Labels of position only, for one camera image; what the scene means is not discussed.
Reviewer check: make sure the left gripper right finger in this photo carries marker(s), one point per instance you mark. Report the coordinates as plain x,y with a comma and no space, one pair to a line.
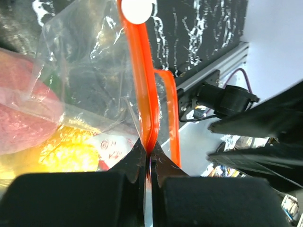
180,200

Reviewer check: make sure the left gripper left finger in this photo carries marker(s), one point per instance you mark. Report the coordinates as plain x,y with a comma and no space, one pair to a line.
113,198

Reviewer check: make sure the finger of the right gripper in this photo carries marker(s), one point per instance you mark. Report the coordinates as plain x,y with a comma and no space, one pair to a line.
281,164
280,117

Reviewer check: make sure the clear zip top bag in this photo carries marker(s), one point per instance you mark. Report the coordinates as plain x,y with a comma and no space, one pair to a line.
100,67

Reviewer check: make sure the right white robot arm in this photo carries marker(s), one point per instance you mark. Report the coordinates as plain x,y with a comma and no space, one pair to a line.
239,112

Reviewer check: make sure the yellow fake fruit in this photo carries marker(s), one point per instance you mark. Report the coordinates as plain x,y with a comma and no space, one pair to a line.
67,150

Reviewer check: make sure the red fake fruit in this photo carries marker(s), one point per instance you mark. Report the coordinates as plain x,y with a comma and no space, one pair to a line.
29,109

